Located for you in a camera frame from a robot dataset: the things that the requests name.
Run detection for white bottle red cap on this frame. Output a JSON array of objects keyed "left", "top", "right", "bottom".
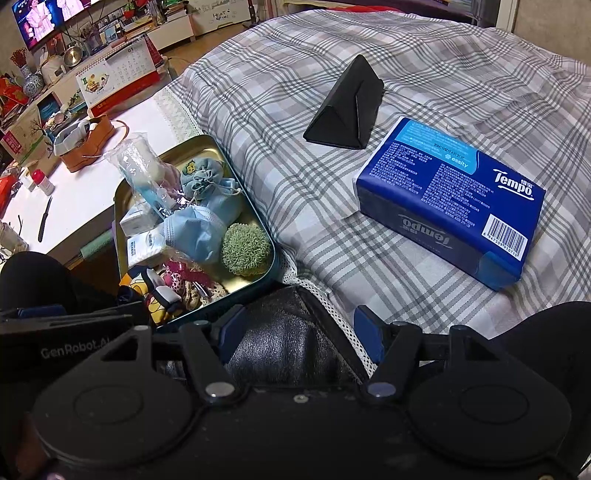
[{"left": 30, "top": 169, "right": 55, "bottom": 195}]

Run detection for green foam pad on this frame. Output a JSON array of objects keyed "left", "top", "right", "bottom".
[{"left": 81, "top": 231, "right": 114, "bottom": 261}]

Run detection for black triangular case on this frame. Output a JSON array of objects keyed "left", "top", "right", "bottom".
[{"left": 303, "top": 54, "right": 385, "bottom": 149}]

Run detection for pink floral cloth pouch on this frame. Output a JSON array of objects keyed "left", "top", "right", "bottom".
[{"left": 161, "top": 261, "right": 227, "bottom": 308}]

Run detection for grey strap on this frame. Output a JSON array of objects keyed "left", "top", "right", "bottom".
[{"left": 53, "top": 119, "right": 100, "bottom": 158}]

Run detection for white cabinet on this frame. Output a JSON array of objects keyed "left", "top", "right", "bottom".
[{"left": 122, "top": 11, "right": 195, "bottom": 51}]

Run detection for light blue herb pouch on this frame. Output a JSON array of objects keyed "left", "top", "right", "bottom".
[{"left": 179, "top": 157, "right": 244, "bottom": 232}]

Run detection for clear plastic bag white contents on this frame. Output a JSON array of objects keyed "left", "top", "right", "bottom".
[{"left": 104, "top": 133, "right": 192, "bottom": 217}]

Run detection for printed cardboard box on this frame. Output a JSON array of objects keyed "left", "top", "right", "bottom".
[{"left": 0, "top": 117, "right": 61, "bottom": 162}]

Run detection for television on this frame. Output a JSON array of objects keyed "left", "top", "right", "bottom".
[{"left": 11, "top": 0, "right": 105, "bottom": 51}]

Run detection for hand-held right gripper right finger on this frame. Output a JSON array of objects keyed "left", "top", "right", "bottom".
[{"left": 353, "top": 305, "right": 495, "bottom": 402}]

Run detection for navy and orange cloth pouch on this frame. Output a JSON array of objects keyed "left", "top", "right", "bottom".
[{"left": 117, "top": 268, "right": 183, "bottom": 326}]

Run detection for black leather bag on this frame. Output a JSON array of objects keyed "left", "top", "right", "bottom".
[{"left": 224, "top": 284, "right": 370, "bottom": 386}]

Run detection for blue and white vase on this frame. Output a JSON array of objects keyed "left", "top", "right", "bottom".
[{"left": 21, "top": 65, "right": 44, "bottom": 97}]

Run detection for grey plaid blanket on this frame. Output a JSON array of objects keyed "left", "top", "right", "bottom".
[{"left": 166, "top": 9, "right": 591, "bottom": 337}]

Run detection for blue face mask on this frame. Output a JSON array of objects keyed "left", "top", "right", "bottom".
[{"left": 161, "top": 205, "right": 229, "bottom": 264}]

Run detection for orange tin box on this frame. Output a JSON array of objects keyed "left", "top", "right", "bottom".
[{"left": 60, "top": 114, "right": 116, "bottom": 173}]

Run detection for black knife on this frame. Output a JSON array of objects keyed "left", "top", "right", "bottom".
[{"left": 37, "top": 197, "right": 54, "bottom": 243}]

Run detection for blue tissue pack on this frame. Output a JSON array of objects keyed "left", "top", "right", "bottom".
[{"left": 352, "top": 117, "right": 547, "bottom": 291}]

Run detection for gold tin tray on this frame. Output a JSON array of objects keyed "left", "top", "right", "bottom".
[{"left": 113, "top": 134, "right": 278, "bottom": 326}]

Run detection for green round scrubber ball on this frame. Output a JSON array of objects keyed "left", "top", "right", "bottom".
[{"left": 222, "top": 223, "right": 272, "bottom": 277}]

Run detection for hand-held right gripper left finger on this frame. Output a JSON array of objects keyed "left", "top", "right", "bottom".
[{"left": 99, "top": 304, "right": 250, "bottom": 402}]

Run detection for plain white tissue packet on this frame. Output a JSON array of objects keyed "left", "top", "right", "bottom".
[{"left": 119, "top": 203, "right": 160, "bottom": 236}]

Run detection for red desk calendar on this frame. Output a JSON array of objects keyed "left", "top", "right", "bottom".
[{"left": 75, "top": 36, "right": 160, "bottom": 118}]

